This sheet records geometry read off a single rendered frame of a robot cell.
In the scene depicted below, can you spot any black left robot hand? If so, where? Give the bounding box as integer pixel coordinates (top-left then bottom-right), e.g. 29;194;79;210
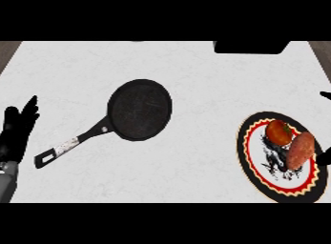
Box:
0;94;42;172

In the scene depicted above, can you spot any red tomato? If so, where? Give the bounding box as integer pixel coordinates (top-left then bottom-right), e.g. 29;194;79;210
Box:
265;119;295;147

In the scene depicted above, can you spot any black red patterned plate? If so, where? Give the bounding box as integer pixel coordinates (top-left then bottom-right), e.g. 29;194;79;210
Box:
236;111;330;204

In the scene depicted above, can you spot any black frying pan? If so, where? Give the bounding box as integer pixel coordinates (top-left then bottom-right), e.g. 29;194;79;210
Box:
35;78;174;170

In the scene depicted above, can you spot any black appliance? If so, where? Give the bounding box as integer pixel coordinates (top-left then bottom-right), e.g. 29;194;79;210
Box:
214;40;292;55

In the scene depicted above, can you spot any reddish brown sweet potato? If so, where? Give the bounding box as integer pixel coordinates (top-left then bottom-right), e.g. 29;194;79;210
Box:
286;131;317;172

